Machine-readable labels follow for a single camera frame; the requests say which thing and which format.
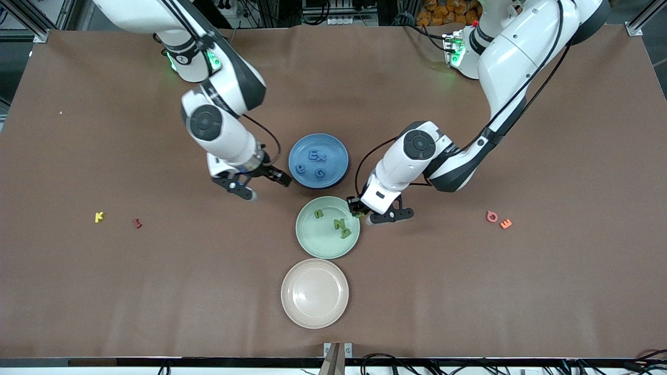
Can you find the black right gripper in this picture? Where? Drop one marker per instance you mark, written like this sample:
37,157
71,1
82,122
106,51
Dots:
270,171

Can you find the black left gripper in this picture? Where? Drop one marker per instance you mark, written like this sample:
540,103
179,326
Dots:
356,207

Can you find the blue letter Q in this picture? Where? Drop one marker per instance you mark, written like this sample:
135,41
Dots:
297,169

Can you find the green letter Z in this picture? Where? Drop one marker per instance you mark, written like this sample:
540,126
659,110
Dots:
339,224

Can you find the green letter Q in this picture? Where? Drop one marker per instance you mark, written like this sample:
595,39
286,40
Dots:
342,235

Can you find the blue letter G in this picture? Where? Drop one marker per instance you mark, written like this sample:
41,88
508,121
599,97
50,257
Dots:
316,173

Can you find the blue letter E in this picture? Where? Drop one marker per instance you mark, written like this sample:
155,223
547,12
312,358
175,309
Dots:
311,154

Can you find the pink letter Q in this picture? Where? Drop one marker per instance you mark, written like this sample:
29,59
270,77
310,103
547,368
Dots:
488,216

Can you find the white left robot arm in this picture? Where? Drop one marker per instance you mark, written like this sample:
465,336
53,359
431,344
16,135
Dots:
516,57

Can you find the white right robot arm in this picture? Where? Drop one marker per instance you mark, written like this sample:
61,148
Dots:
219,135

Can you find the green round plate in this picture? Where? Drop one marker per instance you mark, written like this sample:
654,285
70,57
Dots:
318,239

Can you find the blue round plate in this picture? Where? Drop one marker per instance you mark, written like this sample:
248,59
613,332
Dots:
325,143

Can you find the pink beige round plate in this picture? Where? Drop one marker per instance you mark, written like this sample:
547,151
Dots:
315,294

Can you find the orange letter E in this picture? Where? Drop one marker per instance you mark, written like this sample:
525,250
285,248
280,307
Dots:
505,224

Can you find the long white power strip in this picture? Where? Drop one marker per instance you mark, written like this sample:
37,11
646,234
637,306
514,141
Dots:
338,21

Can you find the white power strip with plugs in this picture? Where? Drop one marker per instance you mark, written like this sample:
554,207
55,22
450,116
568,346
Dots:
229,8

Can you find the brown table mat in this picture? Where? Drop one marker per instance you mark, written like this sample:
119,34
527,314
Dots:
156,312

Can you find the yellow letter K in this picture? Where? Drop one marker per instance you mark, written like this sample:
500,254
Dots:
97,217

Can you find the orange mesh bag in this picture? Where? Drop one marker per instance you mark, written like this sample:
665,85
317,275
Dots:
443,13

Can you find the silver aluminium profile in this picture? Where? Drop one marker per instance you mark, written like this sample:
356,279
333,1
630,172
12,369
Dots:
638,26
41,31

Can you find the grey metal bracket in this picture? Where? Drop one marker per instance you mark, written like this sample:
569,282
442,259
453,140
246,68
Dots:
348,350

